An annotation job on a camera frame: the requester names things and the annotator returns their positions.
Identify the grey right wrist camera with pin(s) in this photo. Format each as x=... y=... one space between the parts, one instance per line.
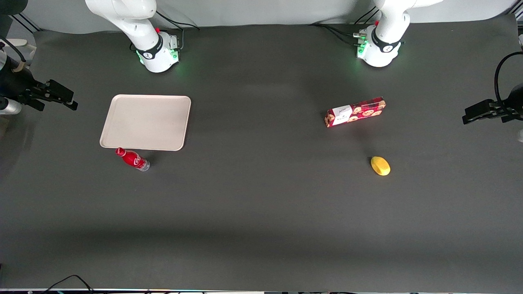
x=8 y=107

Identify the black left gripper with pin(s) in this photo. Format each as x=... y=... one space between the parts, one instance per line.
x=513 y=99

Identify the yellow lemon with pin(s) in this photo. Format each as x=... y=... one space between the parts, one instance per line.
x=380 y=165

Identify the red cookie box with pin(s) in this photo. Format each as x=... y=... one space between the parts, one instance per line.
x=354 y=112

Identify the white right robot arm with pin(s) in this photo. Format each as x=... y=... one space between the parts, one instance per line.
x=143 y=32

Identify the beige plastic tray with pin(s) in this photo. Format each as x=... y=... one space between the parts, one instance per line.
x=146 y=122

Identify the red coke bottle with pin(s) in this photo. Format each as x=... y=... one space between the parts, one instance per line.
x=133 y=159

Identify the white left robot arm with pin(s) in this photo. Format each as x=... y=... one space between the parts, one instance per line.
x=386 y=36

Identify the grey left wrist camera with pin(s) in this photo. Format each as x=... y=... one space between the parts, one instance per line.
x=520 y=136

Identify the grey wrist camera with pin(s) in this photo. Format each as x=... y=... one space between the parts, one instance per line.
x=8 y=107
x=520 y=136

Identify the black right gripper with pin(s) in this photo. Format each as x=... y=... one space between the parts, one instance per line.
x=13 y=81

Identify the beige flat plate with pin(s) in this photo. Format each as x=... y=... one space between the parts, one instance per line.
x=22 y=45

